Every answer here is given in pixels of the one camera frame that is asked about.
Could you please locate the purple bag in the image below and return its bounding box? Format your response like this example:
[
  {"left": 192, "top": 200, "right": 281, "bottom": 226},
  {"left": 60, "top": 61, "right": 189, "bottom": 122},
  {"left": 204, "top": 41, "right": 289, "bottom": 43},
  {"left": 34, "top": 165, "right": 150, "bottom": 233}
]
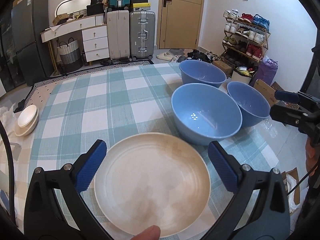
[{"left": 256, "top": 57, "right": 278, "bottom": 87}]

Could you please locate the teal checked tablecloth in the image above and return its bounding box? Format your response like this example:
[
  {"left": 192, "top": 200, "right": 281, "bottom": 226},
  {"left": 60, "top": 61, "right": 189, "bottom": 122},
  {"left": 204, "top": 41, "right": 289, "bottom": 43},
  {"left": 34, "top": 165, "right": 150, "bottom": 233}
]
[{"left": 0, "top": 63, "right": 280, "bottom": 240}]

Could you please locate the black storage box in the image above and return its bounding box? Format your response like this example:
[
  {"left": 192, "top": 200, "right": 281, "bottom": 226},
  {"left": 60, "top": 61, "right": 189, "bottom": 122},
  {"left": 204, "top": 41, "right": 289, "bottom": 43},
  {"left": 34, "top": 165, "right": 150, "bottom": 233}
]
[{"left": 87, "top": 4, "right": 104, "bottom": 15}]

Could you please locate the yellow black shoebox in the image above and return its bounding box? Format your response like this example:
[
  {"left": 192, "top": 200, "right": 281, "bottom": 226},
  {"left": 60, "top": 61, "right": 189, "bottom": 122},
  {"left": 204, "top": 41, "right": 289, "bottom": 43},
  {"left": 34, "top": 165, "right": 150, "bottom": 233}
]
[{"left": 132, "top": 2, "right": 151, "bottom": 12}]

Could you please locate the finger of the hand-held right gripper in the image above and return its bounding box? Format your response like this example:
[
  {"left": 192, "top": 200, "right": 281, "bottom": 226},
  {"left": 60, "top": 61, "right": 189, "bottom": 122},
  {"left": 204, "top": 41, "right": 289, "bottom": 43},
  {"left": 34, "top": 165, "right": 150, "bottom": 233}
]
[
  {"left": 269, "top": 104, "right": 304, "bottom": 126},
  {"left": 274, "top": 90, "right": 315, "bottom": 105}
]

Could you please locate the shoe rack with shoes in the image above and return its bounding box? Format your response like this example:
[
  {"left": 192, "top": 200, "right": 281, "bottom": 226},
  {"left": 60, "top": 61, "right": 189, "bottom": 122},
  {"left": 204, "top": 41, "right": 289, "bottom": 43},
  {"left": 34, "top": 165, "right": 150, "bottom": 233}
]
[{"left": 222, "top": 9, "right": 271, "bottom": 63}]

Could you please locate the white trash bin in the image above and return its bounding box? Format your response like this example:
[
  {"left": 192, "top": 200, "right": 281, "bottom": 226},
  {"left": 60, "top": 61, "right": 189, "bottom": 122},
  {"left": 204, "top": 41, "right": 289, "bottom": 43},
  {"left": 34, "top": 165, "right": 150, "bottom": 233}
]
[{"left": 231, "top": 66, "right": 253, "bottom": 85}]

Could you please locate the wooden door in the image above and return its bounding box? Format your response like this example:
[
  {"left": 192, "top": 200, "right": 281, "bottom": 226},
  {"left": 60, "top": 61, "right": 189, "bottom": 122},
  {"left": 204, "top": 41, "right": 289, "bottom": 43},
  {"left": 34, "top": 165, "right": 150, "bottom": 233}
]
[{"left": 157, "top": 0, "right": 206, "bottom": 50}]

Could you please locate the black glass cabinet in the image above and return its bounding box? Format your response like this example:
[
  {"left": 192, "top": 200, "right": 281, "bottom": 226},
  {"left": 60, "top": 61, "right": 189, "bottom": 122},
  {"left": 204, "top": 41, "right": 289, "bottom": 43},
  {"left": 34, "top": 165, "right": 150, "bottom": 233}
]
[{"left": 0, "top": 12, "right": 18, "bottom": 93}]

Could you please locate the cream round plate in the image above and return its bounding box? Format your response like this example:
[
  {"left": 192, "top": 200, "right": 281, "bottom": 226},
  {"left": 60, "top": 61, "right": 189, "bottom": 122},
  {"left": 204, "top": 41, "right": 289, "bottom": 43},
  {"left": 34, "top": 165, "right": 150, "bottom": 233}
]
[{"left": 94, "top": 132, "right": 211, "bottom": 239}]

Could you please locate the brown dotted paper bag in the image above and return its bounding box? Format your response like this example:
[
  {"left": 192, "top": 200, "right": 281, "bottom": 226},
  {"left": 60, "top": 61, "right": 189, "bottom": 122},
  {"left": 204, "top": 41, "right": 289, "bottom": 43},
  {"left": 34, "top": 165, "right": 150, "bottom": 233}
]
[{"left": 274, "top": 81, "right": 300, "bottom": 111}]

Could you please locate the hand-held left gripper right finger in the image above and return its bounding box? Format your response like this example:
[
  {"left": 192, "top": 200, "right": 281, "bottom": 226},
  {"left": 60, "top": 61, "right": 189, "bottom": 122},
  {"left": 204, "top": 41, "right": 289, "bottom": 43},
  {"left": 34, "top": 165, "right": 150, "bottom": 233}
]
[{"left": 207, "top": 141, "right": 292, "bottom": 240}]

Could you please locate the person's right hand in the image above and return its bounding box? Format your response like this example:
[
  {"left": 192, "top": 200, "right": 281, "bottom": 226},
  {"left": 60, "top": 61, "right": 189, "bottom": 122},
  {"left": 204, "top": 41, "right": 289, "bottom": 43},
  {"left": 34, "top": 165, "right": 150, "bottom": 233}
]
[{"left": 305, "top": 140, "right": 320, "bottom": 178}]

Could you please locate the large printed cardboard box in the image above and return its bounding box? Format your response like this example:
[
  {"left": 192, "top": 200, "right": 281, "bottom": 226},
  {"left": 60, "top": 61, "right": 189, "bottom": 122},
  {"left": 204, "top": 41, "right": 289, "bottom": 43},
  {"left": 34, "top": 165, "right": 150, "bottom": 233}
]
[{"left": 252, "top": 79, "right": 280, "bottom": 108}]

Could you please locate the pair of beige slippers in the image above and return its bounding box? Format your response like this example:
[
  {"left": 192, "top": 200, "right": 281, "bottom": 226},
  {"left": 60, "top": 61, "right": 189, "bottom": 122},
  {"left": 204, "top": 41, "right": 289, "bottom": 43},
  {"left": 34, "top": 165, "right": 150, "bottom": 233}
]
[{"left": 157, "top": 52, "right": 178, "bottom": 62}]

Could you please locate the pile of dark shoes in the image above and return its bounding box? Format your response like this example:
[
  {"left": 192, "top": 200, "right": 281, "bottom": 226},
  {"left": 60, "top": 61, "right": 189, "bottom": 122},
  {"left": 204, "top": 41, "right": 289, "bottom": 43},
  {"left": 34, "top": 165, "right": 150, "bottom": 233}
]
[{"left": 186, "top": 50, "right": 220, "bottom": 64}]

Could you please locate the white plastic bag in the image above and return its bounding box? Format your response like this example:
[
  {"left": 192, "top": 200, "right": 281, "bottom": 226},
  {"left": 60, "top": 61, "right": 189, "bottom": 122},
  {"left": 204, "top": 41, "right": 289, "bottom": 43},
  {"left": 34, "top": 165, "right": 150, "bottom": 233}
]
[{"left": 0, "top": 104, "right": 19, "bottom": 140}]

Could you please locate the flat cardboard box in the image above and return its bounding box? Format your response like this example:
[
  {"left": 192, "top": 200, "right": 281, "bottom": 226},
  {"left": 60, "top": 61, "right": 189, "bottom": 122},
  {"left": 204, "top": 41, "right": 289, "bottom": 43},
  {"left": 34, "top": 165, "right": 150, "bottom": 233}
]
[{"left": 52, "top": 14, "right": 69, "bottom": 25}]

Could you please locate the person's left hand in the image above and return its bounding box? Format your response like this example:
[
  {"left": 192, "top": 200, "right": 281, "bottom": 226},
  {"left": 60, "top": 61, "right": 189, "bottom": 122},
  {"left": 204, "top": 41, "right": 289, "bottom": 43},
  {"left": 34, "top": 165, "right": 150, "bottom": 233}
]
[{"left": 129, "top": 225, "right": 160, "bottom": 240}]

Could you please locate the oval gold framed mirror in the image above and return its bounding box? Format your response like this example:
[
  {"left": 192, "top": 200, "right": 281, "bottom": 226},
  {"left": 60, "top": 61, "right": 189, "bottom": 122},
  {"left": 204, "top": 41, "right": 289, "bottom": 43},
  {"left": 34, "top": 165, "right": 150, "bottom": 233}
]
[{"left": 55, "top": 0, "right": 92, "bottom": 18}]

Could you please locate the dark grey fridge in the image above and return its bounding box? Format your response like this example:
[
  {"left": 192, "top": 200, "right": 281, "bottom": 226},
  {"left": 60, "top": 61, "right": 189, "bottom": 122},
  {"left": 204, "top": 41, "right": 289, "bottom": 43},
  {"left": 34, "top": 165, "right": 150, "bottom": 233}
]
[{"left": 11, "top": 0, "right": 54, "bottom": 85}]

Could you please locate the open brown cardboard box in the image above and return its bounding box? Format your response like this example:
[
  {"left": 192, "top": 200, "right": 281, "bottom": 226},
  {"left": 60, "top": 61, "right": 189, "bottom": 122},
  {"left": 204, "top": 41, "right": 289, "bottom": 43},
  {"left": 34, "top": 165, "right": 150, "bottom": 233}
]
[{"left": 281, "top": 167, "right": 300, "bottom": 213}]

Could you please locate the black cable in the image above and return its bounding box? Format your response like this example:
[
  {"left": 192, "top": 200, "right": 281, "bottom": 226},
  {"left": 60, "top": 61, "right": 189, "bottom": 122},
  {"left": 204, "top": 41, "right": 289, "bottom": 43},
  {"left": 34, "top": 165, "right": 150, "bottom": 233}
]
[{"left": 0, "top": 119, "right": 17, "bottom": 222}]

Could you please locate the woven laundry basket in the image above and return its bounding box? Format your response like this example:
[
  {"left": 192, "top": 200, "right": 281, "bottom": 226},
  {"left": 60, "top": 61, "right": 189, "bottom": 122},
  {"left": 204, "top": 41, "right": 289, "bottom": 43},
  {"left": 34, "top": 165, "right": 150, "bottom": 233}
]
[{"left": 56, "top": 37, "right": 83, "bottom": 72}]

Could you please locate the beige suitcase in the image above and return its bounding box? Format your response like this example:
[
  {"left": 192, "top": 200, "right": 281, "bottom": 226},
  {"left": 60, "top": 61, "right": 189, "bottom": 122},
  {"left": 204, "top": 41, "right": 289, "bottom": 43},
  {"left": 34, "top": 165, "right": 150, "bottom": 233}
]
[{"left": 107, "top": 10, "right": 130, "bottom": 60}]

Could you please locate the small brown cardboard box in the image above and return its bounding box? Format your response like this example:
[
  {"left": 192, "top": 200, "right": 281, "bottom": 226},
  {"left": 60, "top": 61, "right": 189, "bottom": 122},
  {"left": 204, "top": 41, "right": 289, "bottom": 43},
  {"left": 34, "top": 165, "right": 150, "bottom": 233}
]
[{"left": 212, "top": 60, "right": 234, "bottom": 77}]

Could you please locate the blue ceramic bowl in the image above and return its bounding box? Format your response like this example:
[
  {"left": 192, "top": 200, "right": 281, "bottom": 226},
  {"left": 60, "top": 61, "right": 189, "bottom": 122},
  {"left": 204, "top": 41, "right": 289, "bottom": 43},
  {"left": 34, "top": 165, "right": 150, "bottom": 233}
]
[
  {"left": 171, "top": 83, "right": 243, "bottom": 146},
  {"left": 227, "top": 81, "right": 271, "bottom": 128},
  {"left": 179, "top": 59, "right": 227, "bottom": 88}
]

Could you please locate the silver suitcase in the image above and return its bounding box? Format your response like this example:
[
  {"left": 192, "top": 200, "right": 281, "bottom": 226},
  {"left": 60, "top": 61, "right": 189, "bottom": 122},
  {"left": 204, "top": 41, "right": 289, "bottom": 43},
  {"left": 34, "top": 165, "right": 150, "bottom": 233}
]
[{"left": 129, "top": 10, "right": 156, "bottom": 61}]

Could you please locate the white dressing table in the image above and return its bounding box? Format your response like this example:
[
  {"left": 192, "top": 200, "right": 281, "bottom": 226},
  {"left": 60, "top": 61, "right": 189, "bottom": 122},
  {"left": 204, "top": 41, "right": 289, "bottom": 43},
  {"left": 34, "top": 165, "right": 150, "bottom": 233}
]
[{"left": 41, "top": 12, "right": 110, "bottom": 74}]

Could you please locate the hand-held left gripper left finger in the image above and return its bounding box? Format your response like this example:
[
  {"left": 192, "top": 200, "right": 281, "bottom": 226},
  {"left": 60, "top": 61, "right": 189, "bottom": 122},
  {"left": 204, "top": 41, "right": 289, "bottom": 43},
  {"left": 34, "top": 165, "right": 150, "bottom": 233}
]
[{"left": 24, "top": 139, "right": 110, "bottom": 240}]

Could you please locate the gold metal shoe rack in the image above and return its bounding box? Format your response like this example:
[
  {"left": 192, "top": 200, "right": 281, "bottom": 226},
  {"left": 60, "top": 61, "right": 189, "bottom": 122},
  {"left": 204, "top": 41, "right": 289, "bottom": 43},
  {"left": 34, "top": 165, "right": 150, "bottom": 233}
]
[{"left": 221, "top": 17, "right": 271, "bottom": 63}]

